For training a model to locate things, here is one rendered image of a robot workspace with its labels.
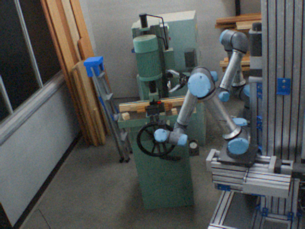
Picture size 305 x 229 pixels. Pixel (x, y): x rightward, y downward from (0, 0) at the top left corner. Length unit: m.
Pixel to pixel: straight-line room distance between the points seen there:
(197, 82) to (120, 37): 3.30
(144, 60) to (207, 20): 2.41
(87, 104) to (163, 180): 1.52
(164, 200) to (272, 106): 1.34
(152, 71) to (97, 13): 2.66
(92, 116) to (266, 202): 2.25
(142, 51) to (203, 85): 0.79
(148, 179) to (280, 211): 1.06
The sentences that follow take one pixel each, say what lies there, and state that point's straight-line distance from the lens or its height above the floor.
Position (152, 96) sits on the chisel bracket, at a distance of 2.54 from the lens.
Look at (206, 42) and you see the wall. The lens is 4.78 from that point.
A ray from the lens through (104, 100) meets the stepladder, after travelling 3.35.
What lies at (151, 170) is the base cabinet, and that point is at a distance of 2.75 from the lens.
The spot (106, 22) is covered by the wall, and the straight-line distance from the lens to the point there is 4.95.
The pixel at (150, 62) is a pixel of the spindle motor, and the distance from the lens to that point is 2.42.
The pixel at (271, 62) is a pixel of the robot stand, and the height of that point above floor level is 1.37.
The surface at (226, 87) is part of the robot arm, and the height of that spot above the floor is 1.14.
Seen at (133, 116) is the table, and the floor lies 0.90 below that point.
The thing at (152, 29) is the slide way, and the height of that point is 1.49.
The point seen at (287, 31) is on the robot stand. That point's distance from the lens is 1.94.
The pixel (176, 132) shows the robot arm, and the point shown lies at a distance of 1.97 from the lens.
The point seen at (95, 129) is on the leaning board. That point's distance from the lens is 4.02.
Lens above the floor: 2.02
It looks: 26 degrees down
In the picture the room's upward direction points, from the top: 9 degrees counter-clockwise
